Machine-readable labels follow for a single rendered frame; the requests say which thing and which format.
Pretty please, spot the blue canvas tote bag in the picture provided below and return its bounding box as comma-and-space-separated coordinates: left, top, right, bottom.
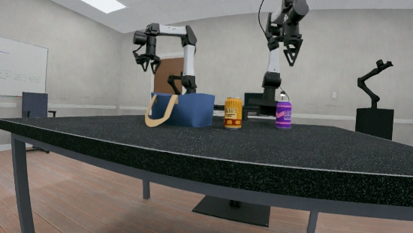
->
145, 92, 215, 127

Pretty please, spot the yellow drink can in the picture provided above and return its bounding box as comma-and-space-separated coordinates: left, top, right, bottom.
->
224, 97, 242, 130

